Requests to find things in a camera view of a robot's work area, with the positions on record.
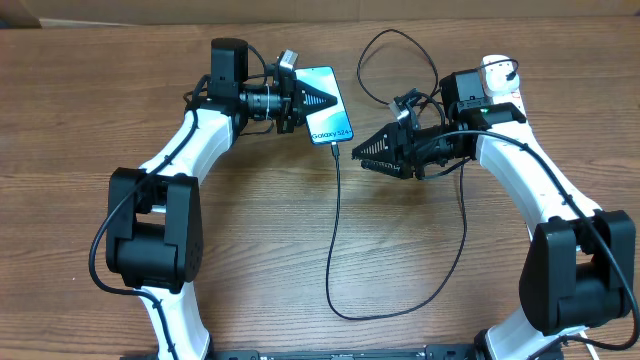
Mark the white power strip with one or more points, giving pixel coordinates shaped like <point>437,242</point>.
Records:
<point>520,100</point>

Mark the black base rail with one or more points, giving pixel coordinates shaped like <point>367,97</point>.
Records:
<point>429,352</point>

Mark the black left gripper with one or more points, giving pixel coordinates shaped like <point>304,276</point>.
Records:
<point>293,92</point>

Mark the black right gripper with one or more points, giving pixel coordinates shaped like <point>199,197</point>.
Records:
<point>400,149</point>

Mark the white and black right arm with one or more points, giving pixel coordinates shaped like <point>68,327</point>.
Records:
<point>579,268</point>

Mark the blue-framed smartphone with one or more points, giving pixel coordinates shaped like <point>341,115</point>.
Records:
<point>331,124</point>

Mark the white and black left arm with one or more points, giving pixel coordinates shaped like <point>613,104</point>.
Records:
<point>151,243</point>

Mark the white charger plug adapter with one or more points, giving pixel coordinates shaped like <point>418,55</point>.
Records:
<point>495,75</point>

